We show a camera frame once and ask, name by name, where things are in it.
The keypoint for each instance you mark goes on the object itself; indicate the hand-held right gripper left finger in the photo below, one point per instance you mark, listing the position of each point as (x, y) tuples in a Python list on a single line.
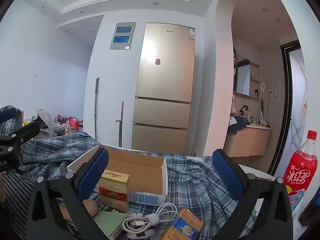
[(93, 176)]

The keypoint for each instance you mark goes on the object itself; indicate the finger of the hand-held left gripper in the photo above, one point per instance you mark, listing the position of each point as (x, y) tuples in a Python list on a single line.
[(23, 132), (10, 118)]

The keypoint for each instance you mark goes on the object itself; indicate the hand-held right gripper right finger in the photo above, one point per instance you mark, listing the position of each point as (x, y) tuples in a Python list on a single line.
[(228, 176)]

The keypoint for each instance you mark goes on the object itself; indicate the red cigarette pack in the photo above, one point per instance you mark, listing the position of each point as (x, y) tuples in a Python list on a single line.
[(113, 191)]

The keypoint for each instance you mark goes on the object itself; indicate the beige oval hand warmer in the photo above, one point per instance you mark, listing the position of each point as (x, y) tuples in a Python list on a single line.
[(91, 208)]

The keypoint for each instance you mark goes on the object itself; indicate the cardboard box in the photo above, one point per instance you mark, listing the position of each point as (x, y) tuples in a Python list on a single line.
[(140, 166)]

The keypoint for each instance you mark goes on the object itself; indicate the gold blue cigarette pack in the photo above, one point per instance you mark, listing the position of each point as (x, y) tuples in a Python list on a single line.
[(182, 226)]

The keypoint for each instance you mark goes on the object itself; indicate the yellow packet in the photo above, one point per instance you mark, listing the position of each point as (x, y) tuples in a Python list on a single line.
[(26, 123)]

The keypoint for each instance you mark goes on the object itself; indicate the grey plastic bag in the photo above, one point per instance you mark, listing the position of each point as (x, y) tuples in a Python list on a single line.
[(48, 120)]

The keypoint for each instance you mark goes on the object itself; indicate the blue plaid cloth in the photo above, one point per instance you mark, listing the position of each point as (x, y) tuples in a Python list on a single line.
[(190, 180)]

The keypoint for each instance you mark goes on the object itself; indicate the wooden vanity cabinet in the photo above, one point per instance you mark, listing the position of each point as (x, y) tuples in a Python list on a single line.
[(246, 141)]

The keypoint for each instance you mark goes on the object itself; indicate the small black card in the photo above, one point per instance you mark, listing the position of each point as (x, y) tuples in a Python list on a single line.
[(115, 210)]

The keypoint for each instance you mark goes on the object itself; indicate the red plastic bags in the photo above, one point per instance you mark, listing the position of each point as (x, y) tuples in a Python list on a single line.
[(71, 122)]

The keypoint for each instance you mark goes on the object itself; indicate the green flat packet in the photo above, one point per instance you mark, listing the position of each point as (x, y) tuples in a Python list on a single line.
[(107, 224)]

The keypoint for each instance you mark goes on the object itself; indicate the dark blue clothes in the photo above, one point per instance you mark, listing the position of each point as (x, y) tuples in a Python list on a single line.
[(238, 125)]

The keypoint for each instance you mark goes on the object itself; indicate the white hair dryer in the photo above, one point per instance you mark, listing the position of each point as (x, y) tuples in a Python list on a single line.
[(262, 122)]

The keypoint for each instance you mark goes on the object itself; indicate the black faucet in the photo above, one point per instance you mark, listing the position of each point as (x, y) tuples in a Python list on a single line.
[(243, 110)]

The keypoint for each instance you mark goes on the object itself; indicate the light blue packet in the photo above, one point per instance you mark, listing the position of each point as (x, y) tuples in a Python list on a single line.
[(296, 199)]

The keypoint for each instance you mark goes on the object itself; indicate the red iced tea bottle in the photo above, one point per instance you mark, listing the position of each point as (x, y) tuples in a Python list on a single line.
[(300, 167)]

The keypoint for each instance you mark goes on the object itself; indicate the pink towel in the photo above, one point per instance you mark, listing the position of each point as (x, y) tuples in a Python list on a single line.
[(233, 103)]

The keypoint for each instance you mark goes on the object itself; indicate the dark drink bottle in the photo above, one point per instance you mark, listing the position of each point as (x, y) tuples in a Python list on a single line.
[(310, 210)]

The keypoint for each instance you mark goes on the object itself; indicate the bathroom mirror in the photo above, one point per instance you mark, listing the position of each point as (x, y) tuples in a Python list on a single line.
[(243, 78)]

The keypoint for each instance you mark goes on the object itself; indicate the flower print glass door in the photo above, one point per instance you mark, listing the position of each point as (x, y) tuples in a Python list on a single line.
[(298, 100)]

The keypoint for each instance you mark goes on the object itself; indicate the gold refrigerator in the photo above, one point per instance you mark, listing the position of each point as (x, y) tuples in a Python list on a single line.
[(162, 85)]

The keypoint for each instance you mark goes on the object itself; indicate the pink fridge magnet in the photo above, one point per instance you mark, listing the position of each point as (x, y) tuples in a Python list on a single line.
[(158, 62)]

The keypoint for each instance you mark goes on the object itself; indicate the blue white fridge label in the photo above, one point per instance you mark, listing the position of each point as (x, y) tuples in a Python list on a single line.
[(191, 33)]

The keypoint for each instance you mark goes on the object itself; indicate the black door frame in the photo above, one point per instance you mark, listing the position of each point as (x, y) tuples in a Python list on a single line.
[(282, 105)]

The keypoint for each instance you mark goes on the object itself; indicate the wall socket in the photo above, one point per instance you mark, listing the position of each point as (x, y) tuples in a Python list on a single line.
[(273, 93)]

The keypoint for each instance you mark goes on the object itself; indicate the wall shelf niche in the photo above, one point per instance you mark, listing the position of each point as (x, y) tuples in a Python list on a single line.
[(255, 80)]

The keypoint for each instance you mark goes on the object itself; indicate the grey wall panel box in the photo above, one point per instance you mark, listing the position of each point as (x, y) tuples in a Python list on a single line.
[(123, 45)]

